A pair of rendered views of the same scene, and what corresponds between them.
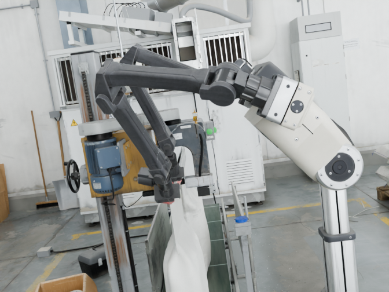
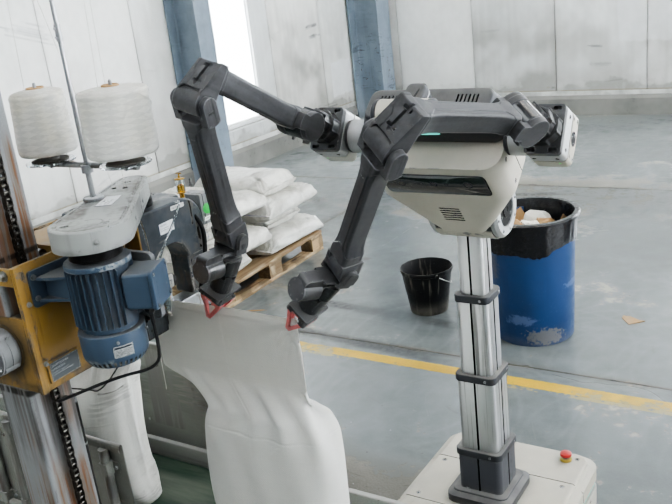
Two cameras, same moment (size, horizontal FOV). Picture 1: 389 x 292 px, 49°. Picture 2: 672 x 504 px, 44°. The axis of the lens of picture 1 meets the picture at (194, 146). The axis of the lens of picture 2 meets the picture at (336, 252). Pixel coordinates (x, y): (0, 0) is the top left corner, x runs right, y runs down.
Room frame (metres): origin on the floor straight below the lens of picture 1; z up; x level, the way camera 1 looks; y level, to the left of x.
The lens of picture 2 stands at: (0.59, 1.66, 1.87)
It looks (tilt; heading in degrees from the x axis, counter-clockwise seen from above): 19 degrees down; 302
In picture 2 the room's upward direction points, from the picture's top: 7 degrees counter-clockwise
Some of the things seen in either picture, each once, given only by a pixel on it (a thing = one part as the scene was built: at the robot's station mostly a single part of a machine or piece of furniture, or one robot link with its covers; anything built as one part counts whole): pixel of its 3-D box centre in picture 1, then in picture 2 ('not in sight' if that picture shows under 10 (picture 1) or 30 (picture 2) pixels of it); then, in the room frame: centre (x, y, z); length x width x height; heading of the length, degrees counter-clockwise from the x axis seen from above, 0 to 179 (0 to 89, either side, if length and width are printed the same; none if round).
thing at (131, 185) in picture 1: (120, 160); (50, 302); (2.22, 0.40, 1.18); 0.34 x 0.25 x 0.31; 88
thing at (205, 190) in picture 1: (206, 189); not in sight; (2.12, -0.03, 0.98); 0.09 x 0.05 x 0.05; 88
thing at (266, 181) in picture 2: not in sight; (243, 181); (4.08, -2.85, 0.56); 0.67 x 0.43 x 0.15; 178
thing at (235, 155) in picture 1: (165, 124); not in sight; (5.38, 0.33, 1.05); 2.28 x 1.16 x 2.09; 88
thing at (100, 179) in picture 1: (104, 165); (107, 308); (1.98, 0.44, 1.21); 0.15 x 0.15 x 0.25
